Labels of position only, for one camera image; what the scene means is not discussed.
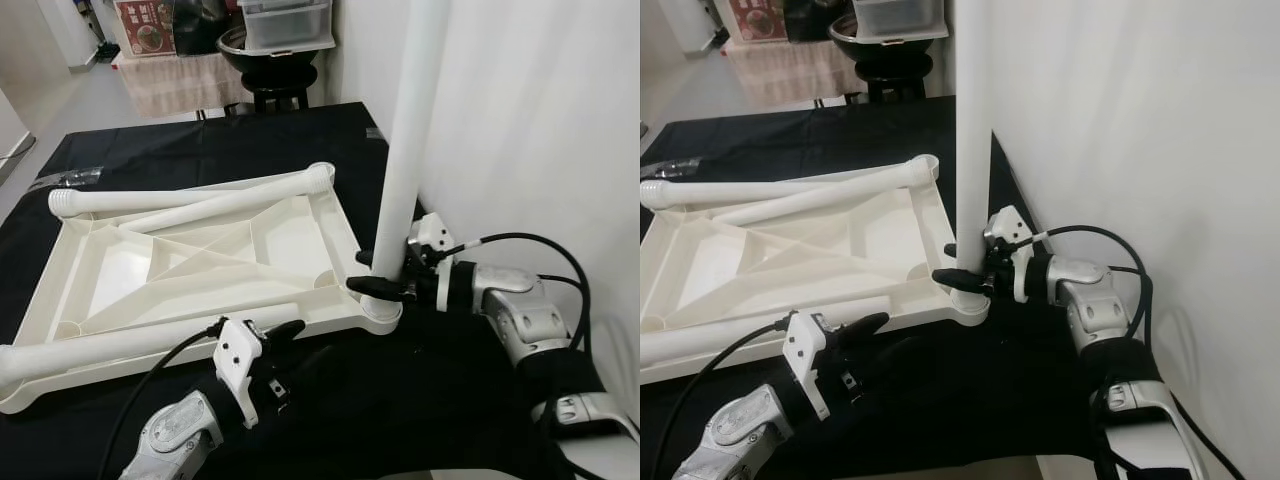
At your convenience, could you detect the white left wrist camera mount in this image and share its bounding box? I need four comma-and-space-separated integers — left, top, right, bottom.
215, 318, 267, 429
783, 312, 831, 421

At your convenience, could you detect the black plastic bag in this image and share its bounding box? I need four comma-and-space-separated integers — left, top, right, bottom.
172, 0, 231, 56
783, 0, 846, 43

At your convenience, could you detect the red food print box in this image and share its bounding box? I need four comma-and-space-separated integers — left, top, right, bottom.
728, 0, 791, 44
113, 0, 179, 59

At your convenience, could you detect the clear plastic storage box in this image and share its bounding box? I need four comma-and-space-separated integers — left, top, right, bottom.
852, 0, 949, 43
240, 0, 334, 53

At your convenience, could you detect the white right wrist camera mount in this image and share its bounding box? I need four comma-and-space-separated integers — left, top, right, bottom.
985, 205, 1046, 301
405, 212, 466, 313

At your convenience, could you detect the black cloth mat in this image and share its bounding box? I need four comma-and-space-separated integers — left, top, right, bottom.
640, 95, 1131, 480
0, 100, 611, 480

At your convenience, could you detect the white plastic children table top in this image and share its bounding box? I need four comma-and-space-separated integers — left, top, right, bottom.
640, 155, 991, 386
0, 165, 403, 414

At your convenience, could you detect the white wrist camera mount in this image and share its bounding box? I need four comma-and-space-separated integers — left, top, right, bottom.
985, 205, 1046, 301
215, 318, 267, 429
783, 312, 831, 421
405, 212, 466, 313

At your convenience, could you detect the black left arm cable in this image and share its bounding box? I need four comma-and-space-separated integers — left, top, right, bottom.
100, 320, 226, 480
650, 318, 796, 480

